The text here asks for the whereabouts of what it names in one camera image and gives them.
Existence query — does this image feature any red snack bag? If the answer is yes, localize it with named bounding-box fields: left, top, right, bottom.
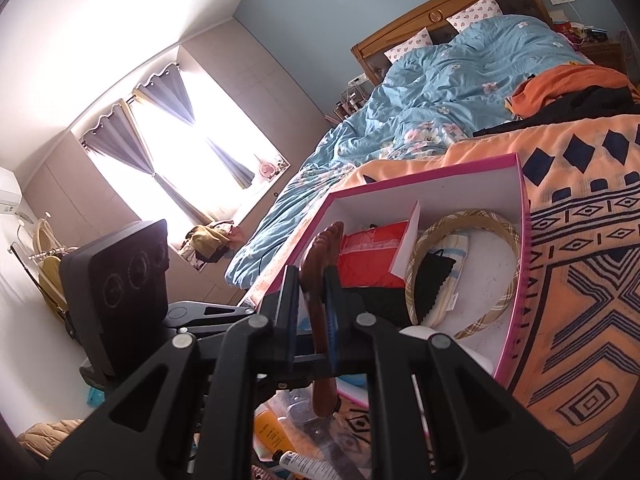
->
left=337, top=202, right=421, bottom=288

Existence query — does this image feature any brown wooden scraper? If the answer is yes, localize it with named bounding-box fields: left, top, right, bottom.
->
left=299, top=221, right=344, bottom=417

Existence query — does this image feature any white bottle red cap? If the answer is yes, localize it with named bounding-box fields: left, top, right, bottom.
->
left=400, top=325, right=494, bottom=375

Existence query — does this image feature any white tube black cap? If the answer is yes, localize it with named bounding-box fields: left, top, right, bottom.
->
left=272, top=450, right=341, bottom=480

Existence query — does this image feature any black velvet pouch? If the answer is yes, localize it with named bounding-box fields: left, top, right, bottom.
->
left=346, top=287, right=411, bottom=328

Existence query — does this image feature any black cloth swatch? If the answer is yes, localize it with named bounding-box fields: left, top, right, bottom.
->
left=413, top=252, right=456, bottom=323

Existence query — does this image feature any orange tube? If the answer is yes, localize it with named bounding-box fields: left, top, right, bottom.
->
left=254, top=404, right=295, bottom=460

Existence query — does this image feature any pink cardboard box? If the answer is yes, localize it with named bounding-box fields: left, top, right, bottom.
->
left=247, top=154, right=529, bottom=386

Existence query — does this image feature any black watch in bag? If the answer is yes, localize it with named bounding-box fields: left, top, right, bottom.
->
left=288, top=400, right=366, bottom=480

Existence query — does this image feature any plaid beige headband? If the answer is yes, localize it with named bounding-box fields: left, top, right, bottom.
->
left=405, top=209, right=522, bottom=328

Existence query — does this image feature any blue floral duvet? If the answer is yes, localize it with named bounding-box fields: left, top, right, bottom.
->
left=224, top=14, right=588, bottom=289

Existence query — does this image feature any orange cloth on bed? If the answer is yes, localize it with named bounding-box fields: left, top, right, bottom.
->
left=506, top=63, right=639, bottom=118

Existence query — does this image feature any wooden bed headboard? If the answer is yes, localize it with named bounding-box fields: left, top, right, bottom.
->
left=350, top=0, right=552, bottom=84

